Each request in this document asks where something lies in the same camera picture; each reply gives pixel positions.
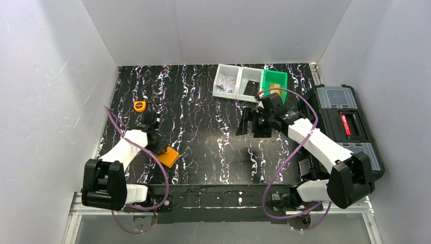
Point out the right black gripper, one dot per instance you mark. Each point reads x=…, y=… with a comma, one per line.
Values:
x=255, y=122

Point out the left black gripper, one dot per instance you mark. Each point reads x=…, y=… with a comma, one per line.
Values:
x=150, y=122

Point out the gold credit card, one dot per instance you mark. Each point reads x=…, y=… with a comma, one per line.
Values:
x=275, y=88

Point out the orange leather card holder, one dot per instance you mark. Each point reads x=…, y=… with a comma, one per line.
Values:
x=168, y=157

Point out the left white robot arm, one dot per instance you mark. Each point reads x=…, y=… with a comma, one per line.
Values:
x=104, y=181

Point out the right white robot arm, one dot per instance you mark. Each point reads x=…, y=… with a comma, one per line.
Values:
x=341, y=165

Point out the black card in bin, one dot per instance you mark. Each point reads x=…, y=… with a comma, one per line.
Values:
x=251, y=88

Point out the photo cards in bin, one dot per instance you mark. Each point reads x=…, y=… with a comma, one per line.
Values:
x=226, y=84

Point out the yellow tape measure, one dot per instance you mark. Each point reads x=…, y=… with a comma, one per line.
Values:
x=139, y=106

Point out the middle grey plastic bin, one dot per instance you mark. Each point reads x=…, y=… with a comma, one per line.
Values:
x=246, y=74

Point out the grey plastic bin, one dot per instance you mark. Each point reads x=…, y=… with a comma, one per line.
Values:
x=246, y=74
x=227, y=71

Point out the green plastic bin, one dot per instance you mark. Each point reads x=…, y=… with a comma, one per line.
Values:
x=273, y=79

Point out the left grey plastic bin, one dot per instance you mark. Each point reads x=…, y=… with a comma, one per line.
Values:
x=227, y=71

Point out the black plastic toolbox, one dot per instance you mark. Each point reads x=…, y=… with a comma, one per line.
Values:
x=340, y=118

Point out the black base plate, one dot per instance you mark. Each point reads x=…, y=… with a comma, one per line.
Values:
x=208, y=203

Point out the aluminium frame rail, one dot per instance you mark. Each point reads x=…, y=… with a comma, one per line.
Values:
x=218, y=225

